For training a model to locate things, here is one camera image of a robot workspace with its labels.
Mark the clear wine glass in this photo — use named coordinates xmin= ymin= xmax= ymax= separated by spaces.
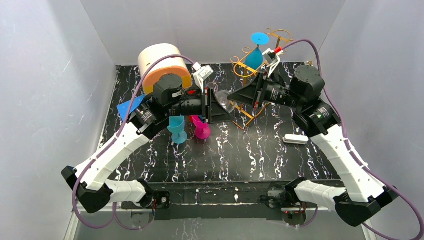
xmin=212 ymin=90 xmax=235 ymax=114
xmin=205 ymin=82 xmax=219 ymax=95

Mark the magenta wine glass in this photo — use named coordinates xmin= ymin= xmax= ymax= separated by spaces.
xmin=189 ymin=115 xmax=211 ymax=140

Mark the white cylindrical drawer box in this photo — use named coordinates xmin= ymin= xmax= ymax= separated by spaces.
xmin=137 ymin=43 xmax=193 ymax=95

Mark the light blue wine glass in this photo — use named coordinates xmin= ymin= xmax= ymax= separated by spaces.
xmin=167 ymin=115 xmax=188 ymax=144

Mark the gold wire glass rack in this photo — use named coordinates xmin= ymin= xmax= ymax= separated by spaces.
xmin=230 ymin=27 xmax=294 ymax=131

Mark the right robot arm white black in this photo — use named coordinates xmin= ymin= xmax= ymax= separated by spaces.
xmin=228 ymin=65 xmax=397 ymax=227

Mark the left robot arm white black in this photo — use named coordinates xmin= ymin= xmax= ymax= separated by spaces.
xmin=61 ymin=74 xmax=234 ymax=214

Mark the teal wine glass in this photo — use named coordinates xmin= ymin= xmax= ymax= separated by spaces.
xmin=244 ymin=32 xmax=269 ymax=70

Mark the blue flat sheet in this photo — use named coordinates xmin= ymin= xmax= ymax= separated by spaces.
xmin=116 ymin=94 xmax=146 ymax=121

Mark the white oblong case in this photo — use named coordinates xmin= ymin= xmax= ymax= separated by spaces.
xmin=283 ymin=134 xmax=309 ymax=145

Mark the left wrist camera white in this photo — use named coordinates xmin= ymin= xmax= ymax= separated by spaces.
xmin=192 ymin=62 xmax=214 ymax=93

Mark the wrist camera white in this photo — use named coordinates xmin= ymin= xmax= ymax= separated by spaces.
xmin=262 ymin=46 xmax=283 ymax=78
xmin=192 ymin=62 xmax=214 ymax=93

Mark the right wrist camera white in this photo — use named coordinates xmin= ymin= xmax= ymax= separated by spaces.
xmin=262 ymin=46 xmax=283 ymax=78

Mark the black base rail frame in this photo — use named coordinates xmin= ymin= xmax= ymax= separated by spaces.
xmin=116 ymin=181 xmax=318 ymax=226

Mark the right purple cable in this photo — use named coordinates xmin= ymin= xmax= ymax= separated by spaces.
xmin=281 ymin=39 xmax=424 ymax=240

